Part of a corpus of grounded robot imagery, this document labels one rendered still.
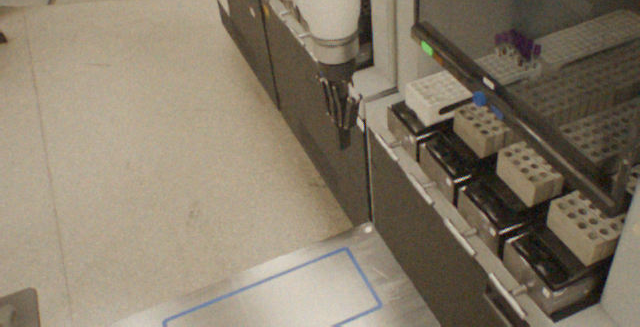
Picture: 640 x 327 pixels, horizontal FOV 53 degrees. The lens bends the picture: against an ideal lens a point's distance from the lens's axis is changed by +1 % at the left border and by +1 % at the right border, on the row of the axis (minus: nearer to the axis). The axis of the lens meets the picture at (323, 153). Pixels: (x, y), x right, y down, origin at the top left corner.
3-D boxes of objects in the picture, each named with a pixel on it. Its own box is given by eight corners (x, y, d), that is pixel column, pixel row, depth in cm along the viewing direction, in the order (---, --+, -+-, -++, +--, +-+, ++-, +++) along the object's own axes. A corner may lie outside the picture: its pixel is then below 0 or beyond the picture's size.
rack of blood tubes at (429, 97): (513, 67, 156) (516, 45, 152) (539, 88, 149) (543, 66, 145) (404, 106, 149) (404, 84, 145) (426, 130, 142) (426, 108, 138)
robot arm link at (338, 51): (338, 10, 125) (340, 37, 129) (300, 27, 121) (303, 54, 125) (368, 28, 119) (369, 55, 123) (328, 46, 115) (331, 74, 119)
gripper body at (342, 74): (364, 55, 123) (366, 94, 129) (338, 38, 128) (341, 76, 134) (333, 70, 120) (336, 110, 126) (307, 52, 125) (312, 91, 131)
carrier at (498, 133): (502, 155, 131) (505, 132, 127) (494, 158, 131) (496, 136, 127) (470, 123, 139) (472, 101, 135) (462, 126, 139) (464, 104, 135)
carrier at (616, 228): (620, 255, 110) (628, 232, 106) (611, 259, 109) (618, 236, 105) (574, 211, 118) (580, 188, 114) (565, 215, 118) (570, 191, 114)
